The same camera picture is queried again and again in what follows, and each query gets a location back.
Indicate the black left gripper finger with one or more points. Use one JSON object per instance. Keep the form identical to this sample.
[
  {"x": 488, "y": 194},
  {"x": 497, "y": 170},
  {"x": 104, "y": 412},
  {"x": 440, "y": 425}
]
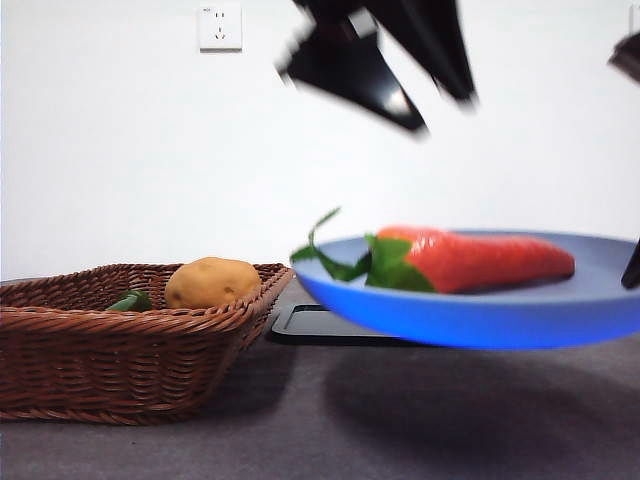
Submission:
[
  {"x": 435, "y": 40},
  {"x": 350, "y": 75}
]

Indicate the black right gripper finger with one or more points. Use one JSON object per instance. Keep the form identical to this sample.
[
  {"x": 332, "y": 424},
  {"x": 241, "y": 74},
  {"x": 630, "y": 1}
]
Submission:
[{"x": 633, "y": 270}]

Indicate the orange carrot with green leaves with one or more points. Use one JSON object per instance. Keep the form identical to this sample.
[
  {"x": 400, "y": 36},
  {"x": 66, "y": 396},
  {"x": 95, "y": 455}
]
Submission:
[{"x": 490, "y": 262}]

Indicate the blue round plate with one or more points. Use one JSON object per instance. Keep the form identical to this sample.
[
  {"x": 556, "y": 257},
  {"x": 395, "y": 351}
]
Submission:
[{"x": 450, "y": 320}]

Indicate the yellow-brown potato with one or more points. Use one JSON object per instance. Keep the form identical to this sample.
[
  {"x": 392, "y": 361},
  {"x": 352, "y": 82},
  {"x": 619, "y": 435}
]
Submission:
[{"x": 212, "y": 282}]

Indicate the black flat tray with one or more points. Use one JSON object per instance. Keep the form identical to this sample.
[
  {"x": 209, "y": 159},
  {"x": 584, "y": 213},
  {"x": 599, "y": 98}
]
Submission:
[{"x": 300, "y": 330}]

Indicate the green pepper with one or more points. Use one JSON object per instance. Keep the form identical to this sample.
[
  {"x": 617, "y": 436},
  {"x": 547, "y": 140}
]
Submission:
[{"x": 131, "y": 301}]

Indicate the brown wicker basket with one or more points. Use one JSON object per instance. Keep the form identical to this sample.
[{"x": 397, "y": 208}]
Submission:
[{"x": 125, "y": 365}]

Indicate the white wall socket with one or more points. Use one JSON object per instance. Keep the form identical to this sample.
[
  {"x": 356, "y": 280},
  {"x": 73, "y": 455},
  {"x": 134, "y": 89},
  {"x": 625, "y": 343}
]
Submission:
[{"x": 220, "y": 29}]

